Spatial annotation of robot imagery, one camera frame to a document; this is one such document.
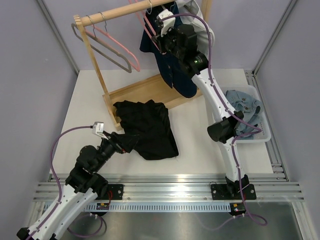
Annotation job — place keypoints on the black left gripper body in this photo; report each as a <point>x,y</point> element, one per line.
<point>117,147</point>

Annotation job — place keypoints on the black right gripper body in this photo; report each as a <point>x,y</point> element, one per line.
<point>167,41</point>

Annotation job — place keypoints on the pink hanger with black garment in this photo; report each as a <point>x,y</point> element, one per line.
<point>147,19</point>

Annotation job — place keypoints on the black garment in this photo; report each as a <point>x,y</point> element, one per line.
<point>151,122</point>

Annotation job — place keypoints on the light blue buttoned denim skirt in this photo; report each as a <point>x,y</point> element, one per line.
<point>250,107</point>

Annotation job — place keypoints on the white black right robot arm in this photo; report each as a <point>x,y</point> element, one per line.
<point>236,179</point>

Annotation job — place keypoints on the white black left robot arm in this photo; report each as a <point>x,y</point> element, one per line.
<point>83,185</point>

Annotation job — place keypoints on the dark blue hanging garment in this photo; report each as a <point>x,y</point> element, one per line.
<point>179,66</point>

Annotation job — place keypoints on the white hanging garment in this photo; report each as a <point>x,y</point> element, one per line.
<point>192,7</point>

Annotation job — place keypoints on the wooden clothes rack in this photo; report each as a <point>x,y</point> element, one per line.
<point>152,88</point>

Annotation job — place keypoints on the white plastic basket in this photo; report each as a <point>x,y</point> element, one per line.
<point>262,130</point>

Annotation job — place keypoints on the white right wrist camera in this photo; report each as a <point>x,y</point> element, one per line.
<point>165,21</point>

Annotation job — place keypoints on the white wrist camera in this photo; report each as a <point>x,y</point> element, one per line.
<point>98,129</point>
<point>165,21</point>

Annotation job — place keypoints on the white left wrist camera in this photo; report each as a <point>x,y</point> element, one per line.
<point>98,129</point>

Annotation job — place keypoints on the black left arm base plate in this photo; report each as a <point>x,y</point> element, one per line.
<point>115,192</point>

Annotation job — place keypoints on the white slotted cable duct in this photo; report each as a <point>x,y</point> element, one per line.
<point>162,207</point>

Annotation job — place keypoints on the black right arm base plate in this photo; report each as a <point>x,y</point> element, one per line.
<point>220,192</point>

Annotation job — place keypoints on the aluminium mounting rail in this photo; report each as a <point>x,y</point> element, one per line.
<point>273,187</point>

